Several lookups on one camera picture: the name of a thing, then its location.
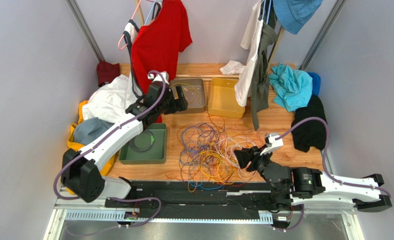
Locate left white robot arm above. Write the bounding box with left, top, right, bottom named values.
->
left=55, top=80, right=188, bottom=203

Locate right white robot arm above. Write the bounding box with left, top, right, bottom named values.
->
left=233, top=146, right=393, bottom=213

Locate grey metal tray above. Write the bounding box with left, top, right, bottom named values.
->
left=170, top=78, right=206, bottom=115

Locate white grey trimmed tank top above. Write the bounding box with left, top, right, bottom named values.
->
left=122, top=18, right=145, bottom=100

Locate yellow plastic tray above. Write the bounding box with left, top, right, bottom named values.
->
left=207, top=77, right=245, bottom=119

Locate green plastic tray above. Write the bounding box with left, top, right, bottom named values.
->
left=118, top=123, right=167, bottom=165

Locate black cloth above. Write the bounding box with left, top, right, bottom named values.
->
left=291, top=95, right=327, bottom=153

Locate white cloth pile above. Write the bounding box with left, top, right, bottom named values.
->
left=81, top=74, right=143, bottom=124

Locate red t-shirt on hanger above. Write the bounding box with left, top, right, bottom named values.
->
left=131, top=0, right=194, bottom=124

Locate olive hanging garment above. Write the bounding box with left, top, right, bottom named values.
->
left=250, top=21, right=278, bottom=131

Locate white crumpled cloth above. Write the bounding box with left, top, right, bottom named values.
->
left=219, top=60, right=246, bottom=75

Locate dark red cloth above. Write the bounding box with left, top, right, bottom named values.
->
left=96, top=61, right=121, bottom=87

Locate turquoise cloth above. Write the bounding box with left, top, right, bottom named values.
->
left=269, top=63, right=313, bottom=112

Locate grey blue cloth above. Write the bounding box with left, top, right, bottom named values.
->
left=72, top=117, right=113, bottom=146

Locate white hanging shirt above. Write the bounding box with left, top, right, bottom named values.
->
left=234, top=0, right=263, bottom=107

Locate dark blue cloth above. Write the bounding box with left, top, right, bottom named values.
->
left=307, top=72, right=321, bottom=96

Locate yellow cloth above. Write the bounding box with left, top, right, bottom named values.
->
left=66, top=100, right=116, bottom=195

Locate pink clothes hanger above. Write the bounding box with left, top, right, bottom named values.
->
left=117, top=0, right=144, bottom=51

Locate blue hanging hat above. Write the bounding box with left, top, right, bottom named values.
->
left=272, top=0, right=323, bottom=35

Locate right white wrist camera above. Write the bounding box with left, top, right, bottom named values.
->
left=260, top=132, right=284, bottom=156

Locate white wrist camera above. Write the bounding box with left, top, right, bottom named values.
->
left=147, top=70, right=169, bottom=84
left=260, top=132, right=284, bottom=156

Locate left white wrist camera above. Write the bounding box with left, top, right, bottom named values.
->
left=147, top=70, right=169, bottom=84

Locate tangled coloured cable pile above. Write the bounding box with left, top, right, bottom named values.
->
left=174, top=113, right=274, bottom=200

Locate grey coiled cable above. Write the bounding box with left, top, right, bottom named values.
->
left=128, top=129, right=156, bottom=153

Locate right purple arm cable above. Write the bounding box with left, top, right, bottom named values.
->
left=271, top=116, right=392, bottom=233

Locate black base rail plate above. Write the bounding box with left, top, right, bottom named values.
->
left=104, top=181, right=302, bottom=221

